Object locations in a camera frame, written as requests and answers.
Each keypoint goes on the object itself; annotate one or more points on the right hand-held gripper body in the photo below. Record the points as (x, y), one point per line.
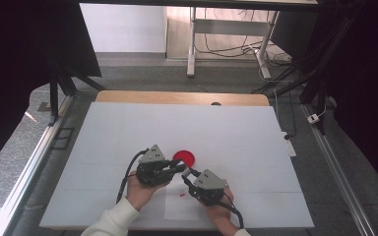
(208, 193)

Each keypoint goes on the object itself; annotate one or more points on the aluminium rail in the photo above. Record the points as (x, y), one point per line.
(29, 170)
(334, 170)

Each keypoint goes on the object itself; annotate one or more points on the wooden table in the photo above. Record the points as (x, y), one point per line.
(177, 97)

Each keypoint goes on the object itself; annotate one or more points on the white power strip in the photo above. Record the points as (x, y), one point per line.
(291, 149)

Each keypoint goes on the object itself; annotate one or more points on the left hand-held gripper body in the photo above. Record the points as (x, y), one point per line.
(152, 173)

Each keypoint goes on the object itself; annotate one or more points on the dark partition panel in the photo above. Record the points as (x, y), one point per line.
(295, 29)

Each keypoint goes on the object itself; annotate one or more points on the dark floor hatch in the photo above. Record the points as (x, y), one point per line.
(62, 138)

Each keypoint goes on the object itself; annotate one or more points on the white paper sheet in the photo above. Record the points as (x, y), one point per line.
(177, 209)

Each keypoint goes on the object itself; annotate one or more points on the black metal stand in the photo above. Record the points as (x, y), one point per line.
(54, 98)
(311, 85)

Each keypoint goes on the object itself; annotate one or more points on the black curtain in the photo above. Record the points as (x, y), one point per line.
(367, 82)
(13, 65)

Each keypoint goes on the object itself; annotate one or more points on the person's left hand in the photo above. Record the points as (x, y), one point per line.
(141, 193)

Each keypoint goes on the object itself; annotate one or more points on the white power adapter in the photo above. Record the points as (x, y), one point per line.
(313, 118)

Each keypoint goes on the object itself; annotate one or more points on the large white board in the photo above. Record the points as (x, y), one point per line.
(226, 131)

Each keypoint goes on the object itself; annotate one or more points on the dark table grommet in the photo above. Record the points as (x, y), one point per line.
(216, 104)

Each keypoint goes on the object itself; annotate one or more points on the white desk frame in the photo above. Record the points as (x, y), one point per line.
(229, 27)

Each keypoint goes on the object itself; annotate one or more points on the round red ink pad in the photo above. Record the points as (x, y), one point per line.
(187, 156)

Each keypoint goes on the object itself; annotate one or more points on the black plug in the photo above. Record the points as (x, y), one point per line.
(287, 136)

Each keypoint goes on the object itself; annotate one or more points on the person's right hand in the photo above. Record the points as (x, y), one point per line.
(221, 213)

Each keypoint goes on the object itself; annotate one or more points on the small white stamp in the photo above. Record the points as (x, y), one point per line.
(186, 172)

